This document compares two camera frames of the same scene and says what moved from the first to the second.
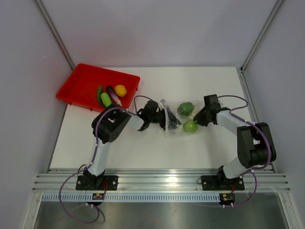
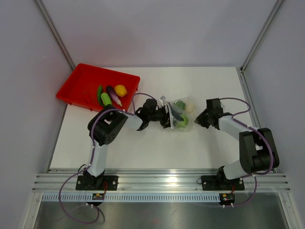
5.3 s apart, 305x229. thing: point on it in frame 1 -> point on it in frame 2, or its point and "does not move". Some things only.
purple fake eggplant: [113, 95] does not move
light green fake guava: [190, 126] -> [183, 124]
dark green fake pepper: [185, 109] -> [180, 104]
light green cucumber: [106, 99] does not move
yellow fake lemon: [121, 90] does not move
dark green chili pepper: [99, 92] does not move
